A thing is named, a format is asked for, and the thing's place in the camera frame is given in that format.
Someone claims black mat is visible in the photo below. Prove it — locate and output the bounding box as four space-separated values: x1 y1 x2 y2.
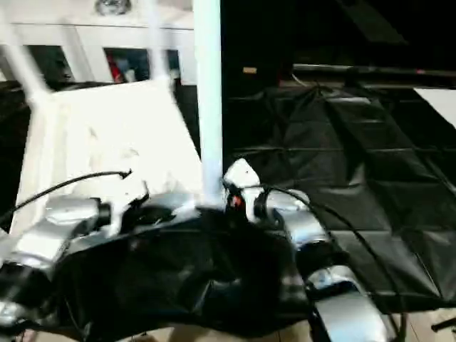
0 80 456 338

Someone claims grey metal bar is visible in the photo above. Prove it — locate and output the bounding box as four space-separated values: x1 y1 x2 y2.
291 63 456 81

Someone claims thin black rod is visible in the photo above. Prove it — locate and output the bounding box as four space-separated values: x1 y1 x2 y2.
430 316 456 333

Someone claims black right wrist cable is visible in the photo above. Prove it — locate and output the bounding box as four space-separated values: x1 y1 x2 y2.
263 185 408 338

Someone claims large black case yellow label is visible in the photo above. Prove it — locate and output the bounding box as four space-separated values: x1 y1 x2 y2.
220 0 297 89

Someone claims white plastic table leg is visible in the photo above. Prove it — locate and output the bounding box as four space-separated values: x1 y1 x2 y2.
0 0 51 107
193 0 226 210
145 0 178 89

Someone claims red bottle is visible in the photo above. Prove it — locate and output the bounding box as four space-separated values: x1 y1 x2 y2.
108 55 124 83

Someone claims white cabinet with glass doors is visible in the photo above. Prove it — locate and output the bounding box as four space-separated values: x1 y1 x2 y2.
0 0 200 86

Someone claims white flat panel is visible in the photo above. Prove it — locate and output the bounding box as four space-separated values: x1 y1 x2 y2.
413 87 456 130

